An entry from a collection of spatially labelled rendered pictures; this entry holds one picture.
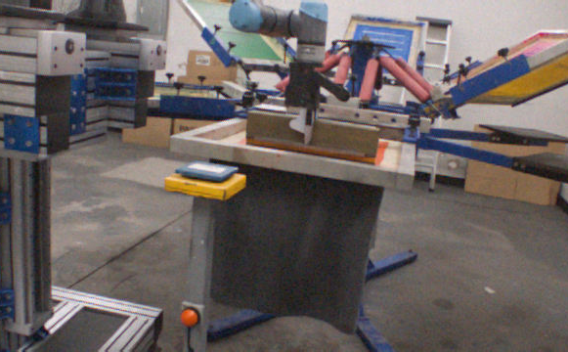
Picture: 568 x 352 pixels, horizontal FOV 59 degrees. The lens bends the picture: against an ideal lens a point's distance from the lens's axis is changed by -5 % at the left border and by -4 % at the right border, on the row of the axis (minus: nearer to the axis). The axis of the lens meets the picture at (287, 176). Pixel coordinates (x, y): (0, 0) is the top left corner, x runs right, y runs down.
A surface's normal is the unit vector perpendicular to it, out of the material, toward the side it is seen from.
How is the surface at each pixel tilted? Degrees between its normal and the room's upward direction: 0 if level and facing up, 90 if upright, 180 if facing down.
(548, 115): 90
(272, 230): 93
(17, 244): 90
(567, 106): 90
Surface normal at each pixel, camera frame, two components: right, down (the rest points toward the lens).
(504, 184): -0.20, -0.05
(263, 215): -0.17, 0.25
